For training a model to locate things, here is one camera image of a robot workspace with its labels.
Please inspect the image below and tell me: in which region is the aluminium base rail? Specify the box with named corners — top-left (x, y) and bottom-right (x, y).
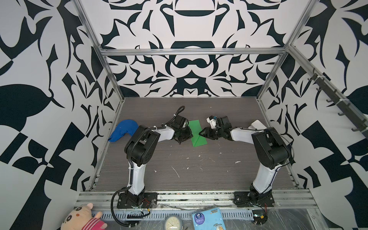
top-left (75, 189), bottom-right (317, 210)

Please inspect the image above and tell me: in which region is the round clock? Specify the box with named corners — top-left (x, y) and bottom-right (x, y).
top-left (164, 215), bottom-right (184, 230)

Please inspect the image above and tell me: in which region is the plush toy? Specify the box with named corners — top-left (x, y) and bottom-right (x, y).
top-left (60, 203), bottom-right (108, 230)

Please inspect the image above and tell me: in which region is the green square paper sheet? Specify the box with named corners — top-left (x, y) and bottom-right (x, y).
top-left (189, 120), bottom-right (207, 147)

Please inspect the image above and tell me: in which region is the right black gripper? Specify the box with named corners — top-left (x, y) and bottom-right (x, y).
top-left (198, 127), bottom-right (224, 140)

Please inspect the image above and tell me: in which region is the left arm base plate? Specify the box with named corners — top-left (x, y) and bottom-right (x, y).
top-left (117, 192), bottom-right (158, 209)

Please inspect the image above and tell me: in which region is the blue booklet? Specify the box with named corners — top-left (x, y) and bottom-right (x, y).
top-left (192, 208), bottom-right (226, 230)

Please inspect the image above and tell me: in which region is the black corrugated cable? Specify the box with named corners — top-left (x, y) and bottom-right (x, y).
top-left (110, 105), bottom-right (186, 228)

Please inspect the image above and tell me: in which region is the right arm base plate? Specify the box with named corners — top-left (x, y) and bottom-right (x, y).
top-left (233, 190), bottom-right (275, 208)

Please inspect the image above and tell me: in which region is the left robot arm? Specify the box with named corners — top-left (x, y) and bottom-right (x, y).
top-left (124, 115), bottom-right (193, 206)

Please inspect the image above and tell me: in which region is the small electronics board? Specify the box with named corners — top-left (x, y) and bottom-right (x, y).
top-left (252, 210), bottom-right (268, 226)

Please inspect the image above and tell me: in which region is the white box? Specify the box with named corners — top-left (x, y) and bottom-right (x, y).
top-left (248, 120), bottom-right (267, 130)

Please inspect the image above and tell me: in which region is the blue cloth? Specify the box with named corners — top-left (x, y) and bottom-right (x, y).
top-left (108, 119), bottom-right (139, 142)

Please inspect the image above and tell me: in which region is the white cable duct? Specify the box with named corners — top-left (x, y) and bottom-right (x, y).
top-left (91, 209), bottom-right (255, 221)

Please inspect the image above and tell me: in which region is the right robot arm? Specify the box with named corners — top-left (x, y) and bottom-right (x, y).
top-left (199, 116), bottom-right (291, 202)

